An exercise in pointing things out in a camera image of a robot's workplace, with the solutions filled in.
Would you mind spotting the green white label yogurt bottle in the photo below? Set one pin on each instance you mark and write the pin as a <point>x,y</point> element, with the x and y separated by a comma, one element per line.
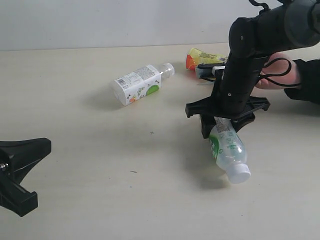
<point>228,151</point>

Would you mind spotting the white square capless bottle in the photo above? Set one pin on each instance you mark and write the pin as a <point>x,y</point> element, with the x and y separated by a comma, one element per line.
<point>142,82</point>

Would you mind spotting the yellow bottle with red cap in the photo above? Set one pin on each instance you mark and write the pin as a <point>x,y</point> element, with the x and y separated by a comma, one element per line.
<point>196,57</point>

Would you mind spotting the person's bare open hand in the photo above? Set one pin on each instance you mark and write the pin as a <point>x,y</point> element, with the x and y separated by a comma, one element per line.
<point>280,72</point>

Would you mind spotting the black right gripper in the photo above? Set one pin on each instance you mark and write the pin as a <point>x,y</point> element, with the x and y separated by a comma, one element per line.
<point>231,95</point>

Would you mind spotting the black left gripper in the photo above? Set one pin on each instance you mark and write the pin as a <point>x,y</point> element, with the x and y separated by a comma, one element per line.
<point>17,158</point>

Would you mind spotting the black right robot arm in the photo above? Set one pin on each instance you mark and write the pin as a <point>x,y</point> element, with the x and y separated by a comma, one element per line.
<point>295,24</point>

